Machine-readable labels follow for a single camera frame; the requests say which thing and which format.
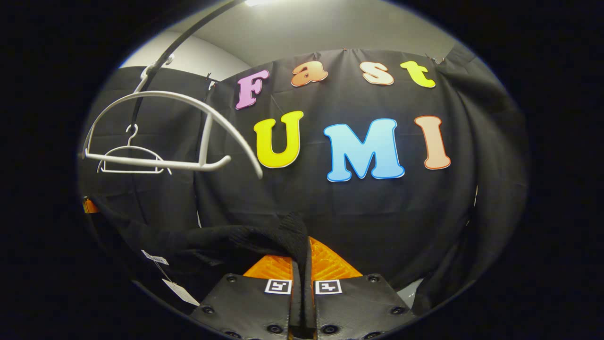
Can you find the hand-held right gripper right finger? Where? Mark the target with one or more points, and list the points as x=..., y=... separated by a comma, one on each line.
x=358, y=307

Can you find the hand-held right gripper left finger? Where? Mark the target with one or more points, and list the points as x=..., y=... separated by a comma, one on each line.
x=245, y=307

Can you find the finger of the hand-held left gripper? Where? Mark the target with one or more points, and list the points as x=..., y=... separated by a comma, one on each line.
x=90, y=207

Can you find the black knit cardigan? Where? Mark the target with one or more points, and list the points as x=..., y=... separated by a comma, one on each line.
x=236, y=238

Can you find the small white clothes hanger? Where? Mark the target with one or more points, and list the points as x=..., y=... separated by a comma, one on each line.
x=134, y=148

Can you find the large white clothes hanger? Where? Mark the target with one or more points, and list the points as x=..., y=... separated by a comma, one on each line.
x=155, y=162

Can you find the black metal clothes rack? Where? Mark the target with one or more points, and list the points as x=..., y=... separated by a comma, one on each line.
x=188, y=28

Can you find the black backdrop cloth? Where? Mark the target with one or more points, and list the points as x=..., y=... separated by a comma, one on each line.
x=354, y=217

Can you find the large round ceiling light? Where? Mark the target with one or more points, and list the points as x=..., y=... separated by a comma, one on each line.
x=259, y=2

